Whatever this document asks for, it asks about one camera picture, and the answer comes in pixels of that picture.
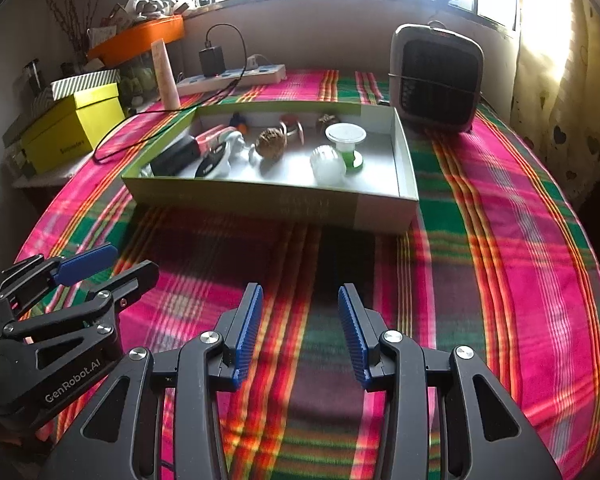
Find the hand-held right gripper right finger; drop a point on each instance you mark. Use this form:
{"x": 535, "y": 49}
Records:
{"x": 354, "y": 335}

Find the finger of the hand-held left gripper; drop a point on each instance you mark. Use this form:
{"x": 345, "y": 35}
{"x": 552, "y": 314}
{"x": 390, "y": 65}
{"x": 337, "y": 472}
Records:
{"x": 130, "y": 280}
{"x": 87, "y": 261}

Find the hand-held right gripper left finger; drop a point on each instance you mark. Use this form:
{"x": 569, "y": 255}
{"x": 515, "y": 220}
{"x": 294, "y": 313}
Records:
{"x": 247, "y": 335}

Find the black shaver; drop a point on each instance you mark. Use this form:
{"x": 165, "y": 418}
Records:
{"x": 175, "y": 157}

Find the green white cardboard box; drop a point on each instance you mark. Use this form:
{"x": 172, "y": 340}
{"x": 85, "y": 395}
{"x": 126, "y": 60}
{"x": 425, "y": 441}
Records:
{"x": 260, "y": 205}

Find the black white round gadget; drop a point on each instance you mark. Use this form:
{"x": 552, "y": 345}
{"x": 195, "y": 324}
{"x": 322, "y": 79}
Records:
{"x": 215, "y": 161}

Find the pink cup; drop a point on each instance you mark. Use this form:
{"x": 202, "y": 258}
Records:
{"x": 212, "y": 137}

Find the white round jar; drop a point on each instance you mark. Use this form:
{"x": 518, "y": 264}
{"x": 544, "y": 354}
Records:
{"x": 326, "y": 165}

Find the large walnut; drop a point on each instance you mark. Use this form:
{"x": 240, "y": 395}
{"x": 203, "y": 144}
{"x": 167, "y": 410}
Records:
{"x": 271, "y": 142}

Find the green white spool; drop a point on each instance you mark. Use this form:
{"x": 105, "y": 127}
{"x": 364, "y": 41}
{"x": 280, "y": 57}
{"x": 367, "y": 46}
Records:
{"x": 347, "y": 140}

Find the pink green case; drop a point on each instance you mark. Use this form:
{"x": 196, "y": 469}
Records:
{"x": 292, "y": 127}

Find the yellow box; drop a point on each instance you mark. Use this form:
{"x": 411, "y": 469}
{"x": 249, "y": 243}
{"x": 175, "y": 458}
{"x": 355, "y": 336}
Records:
{"x": 67, "y": 130}

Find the glass jar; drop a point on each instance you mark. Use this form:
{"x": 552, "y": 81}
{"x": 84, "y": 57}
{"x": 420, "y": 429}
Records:
{"x": 137, "y": 82}

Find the blue orange small toy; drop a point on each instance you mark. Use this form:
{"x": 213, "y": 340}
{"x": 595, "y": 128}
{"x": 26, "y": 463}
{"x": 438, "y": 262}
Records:
{"x": 239, "y": 121}

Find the pale pink tube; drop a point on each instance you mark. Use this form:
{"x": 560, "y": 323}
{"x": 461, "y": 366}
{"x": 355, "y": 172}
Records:
{"x": 165, "y": 75}

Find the small walnut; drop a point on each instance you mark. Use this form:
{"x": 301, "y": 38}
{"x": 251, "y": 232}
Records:
{"x": 326, "y": 121}

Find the white power strip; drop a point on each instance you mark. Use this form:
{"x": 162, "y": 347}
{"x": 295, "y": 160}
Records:
{"x": 230, "y": 80}

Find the orange tray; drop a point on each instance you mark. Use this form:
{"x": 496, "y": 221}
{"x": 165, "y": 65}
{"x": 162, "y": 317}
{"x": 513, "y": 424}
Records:
{"x": 140, "y": 37}

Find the black charger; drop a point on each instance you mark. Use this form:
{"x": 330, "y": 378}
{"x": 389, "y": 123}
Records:
{"x": 211, "y": 60}

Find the white plug adapter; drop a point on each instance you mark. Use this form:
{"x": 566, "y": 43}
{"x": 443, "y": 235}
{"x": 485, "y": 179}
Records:
{"x": 254, "y": 62}

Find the dried twigs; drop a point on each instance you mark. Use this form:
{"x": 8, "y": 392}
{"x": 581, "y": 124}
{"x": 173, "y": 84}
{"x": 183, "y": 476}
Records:
{"x": 65, "y": 10}

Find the grey portable fan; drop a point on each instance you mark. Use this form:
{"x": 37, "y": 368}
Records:
{"x": 437, "y": 82}

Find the white paper bundle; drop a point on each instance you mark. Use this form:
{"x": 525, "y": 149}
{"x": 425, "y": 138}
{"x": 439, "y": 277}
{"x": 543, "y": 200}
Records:
{"x": 150, "y": 0}

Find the yellow patterned curtain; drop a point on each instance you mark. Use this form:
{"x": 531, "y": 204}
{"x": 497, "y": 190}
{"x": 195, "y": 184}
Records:
{"x": 565, "y": 85}

